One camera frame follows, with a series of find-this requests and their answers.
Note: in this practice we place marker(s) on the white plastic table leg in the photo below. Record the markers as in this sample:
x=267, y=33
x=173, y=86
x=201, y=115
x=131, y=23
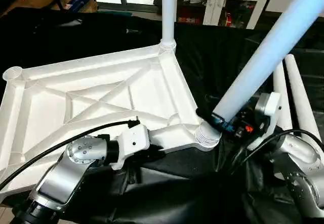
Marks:
x=281, y=97
x=268, y=46
x=301, y=97
x=168, y=11

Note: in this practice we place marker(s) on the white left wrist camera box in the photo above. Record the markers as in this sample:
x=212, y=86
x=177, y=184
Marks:
x=132, y=140

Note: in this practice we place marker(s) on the blue box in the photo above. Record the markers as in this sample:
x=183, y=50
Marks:
x=78, y=1

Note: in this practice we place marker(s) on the black mat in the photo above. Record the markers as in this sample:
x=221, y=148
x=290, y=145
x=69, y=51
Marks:
x=212, y=62

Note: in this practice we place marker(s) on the white glass door cabinet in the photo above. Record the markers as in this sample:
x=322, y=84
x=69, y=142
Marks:
x=212, y=1

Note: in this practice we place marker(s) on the white plastic table top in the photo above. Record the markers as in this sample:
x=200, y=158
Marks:
x=45, y=112

